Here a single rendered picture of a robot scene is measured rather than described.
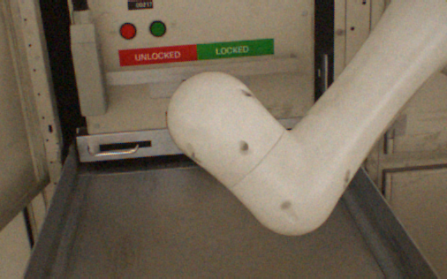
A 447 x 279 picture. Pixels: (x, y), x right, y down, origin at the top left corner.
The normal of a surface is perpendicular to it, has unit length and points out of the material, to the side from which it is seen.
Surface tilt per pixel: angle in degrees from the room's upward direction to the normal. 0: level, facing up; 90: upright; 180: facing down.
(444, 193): 90
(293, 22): 90
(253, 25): 90
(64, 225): 0
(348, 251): 0
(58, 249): 0
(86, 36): 61
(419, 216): 90
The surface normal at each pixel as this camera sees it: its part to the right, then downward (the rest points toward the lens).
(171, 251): -0.06, -0.92
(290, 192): -0.06, 0.03
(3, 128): 0.98, 0.03
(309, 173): 0.19, -0.36
